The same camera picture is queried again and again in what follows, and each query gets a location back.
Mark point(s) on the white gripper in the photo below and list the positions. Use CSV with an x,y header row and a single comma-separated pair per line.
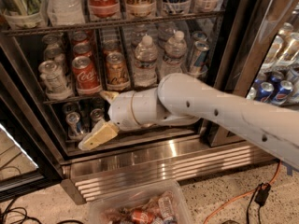
x,y
121,110

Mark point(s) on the red coke can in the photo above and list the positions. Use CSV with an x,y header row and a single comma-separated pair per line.
x,y
83,49
79,37
87,81

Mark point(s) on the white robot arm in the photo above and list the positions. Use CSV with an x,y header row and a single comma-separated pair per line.
x,y
181,100

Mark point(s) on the bottom green silver can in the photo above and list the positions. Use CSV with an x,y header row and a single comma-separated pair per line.
x,y
96,115

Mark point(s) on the bottom left blue can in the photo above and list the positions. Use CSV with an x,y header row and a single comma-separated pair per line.
x,y
76,129

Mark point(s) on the front orange soda can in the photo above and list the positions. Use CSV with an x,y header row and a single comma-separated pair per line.
x,y
117,73

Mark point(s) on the orange soda can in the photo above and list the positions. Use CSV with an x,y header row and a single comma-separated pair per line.
x,y
111,46
117,73

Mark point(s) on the front silver soda can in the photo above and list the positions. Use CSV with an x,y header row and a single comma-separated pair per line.
x,y
54,78

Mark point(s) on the silver soda can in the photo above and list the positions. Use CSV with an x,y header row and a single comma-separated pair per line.
x,y
57,55
52,41
54,78

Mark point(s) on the rear orange soda can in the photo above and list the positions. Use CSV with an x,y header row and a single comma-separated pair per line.
x,y
111,46

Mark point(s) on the steel fridge base grille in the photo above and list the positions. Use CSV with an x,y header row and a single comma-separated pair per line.
x,y
94,176

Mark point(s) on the rear silver soda can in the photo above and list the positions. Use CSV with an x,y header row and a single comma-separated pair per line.
x,y
52,41

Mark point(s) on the left glass fridge door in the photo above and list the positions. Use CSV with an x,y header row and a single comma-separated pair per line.
x,y
26,162

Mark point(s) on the glass fridge door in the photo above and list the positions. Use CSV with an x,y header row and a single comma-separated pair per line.
x,y
26,162
255,26

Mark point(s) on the front slim blue can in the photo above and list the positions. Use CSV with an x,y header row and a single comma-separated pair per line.
x,y
197,60

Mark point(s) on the slim blue can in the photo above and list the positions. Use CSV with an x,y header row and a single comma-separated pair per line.
x,y
199,36
197,60

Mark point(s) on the red can in bin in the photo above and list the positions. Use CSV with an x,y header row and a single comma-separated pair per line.
x,y
142,217

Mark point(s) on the top shelf coke bottle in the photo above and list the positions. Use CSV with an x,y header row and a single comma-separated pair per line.
x,y
103,8

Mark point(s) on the top shelf white bottle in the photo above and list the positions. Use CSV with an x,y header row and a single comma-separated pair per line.
x,y
65,12

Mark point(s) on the rear slim blue can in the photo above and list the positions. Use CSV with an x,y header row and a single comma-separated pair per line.
x,y
199,36

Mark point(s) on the top shelf green cans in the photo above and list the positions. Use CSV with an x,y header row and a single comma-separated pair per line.
x,y
25,14

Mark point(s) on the left blue pepsi can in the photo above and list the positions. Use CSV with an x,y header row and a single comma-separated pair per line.
x,y
264,91

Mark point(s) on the blue pepsi can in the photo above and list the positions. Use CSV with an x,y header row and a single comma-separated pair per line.
x,y
264,91
283,91

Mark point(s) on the right glass fridge door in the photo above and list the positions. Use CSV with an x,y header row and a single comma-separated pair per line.
x,y
255,26

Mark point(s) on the right blue pepsi can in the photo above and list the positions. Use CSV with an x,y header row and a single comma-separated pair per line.
x,y
283,91

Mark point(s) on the right fridge silver cans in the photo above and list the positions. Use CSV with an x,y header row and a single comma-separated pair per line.
x,y
284,48

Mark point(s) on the front left water bottle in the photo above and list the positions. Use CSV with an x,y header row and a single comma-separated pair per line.
x,y
146,55

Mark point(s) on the water bottle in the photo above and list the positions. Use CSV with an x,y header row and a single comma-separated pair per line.
x,y
165,31
174,54
139,31
146,55

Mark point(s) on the rear left water bottle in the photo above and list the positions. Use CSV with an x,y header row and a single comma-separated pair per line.
x,y
139,31

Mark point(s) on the front right water bottle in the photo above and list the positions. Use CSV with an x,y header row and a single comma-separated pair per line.
x,y
174,54

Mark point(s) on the rear right water bottle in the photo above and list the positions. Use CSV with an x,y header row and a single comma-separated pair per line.
x,y
165,31

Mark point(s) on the clear plastic bin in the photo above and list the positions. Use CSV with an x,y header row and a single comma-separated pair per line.
x,y
117,208

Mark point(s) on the crushed bottle in bin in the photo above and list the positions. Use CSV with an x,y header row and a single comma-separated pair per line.
x,y
167,211

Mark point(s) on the black power adapter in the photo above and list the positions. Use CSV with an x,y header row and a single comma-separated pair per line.
x,y
262,194

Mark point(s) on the middle wire shelf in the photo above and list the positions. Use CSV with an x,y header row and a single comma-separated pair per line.
x,y
93,94

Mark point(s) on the wire shelf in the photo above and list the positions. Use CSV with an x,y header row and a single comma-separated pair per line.
x,y
93,94
108,24

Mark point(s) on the top wire shelf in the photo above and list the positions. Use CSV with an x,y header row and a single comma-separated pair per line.
x,y
108,24

